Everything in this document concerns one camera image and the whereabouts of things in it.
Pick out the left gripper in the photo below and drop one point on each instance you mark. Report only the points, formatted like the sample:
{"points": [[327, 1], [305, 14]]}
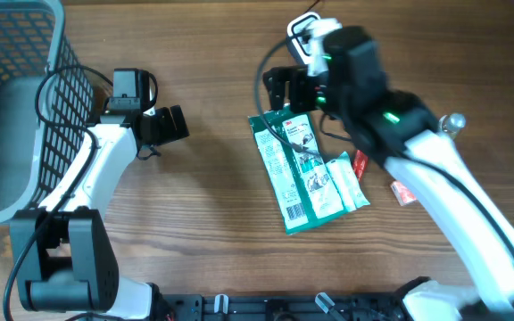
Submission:
{"points": [[168, 132]]}

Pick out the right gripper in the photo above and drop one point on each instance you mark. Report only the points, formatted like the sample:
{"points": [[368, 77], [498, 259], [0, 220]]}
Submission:
{"points": [[296, 78]]}

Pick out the green 3M gloves package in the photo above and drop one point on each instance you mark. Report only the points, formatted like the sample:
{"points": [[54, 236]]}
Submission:
{"points": [[306, 194]]}

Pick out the red white tube package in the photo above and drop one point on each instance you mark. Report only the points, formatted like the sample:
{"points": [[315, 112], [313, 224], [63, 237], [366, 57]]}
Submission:
{"points": [[359, 164]]}

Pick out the teal toothbrush package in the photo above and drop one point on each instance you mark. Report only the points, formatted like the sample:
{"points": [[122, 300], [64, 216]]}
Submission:
{"points": [[347, 184]]}

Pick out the pink Kleenex tissue pack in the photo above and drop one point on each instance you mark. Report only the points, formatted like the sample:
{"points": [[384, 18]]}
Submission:
{"points": [[402, 194]]}

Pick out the yellow oil bottle silver cap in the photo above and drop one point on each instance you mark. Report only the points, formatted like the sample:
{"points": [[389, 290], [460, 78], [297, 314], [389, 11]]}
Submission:
{"points": [[452, 124]]}

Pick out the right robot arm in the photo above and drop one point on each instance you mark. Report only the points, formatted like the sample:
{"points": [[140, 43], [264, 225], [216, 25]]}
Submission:
{"points": [[395, 129]]}

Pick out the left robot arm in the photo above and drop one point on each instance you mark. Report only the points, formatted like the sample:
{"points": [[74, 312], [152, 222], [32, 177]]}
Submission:
{"points": [[63, 260]]}

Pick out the white barcode scanner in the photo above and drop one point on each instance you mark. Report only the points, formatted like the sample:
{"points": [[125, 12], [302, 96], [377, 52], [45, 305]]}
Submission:
{"points": [[300, 47]]}

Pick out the grey plastic mesh basket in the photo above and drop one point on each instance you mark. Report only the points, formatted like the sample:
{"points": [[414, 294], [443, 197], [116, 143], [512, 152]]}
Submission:
{"points": [[33, 42]]}

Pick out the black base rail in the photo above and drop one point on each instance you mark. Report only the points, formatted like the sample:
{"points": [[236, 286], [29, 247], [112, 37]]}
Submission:
{"points": [[356, 307]]}

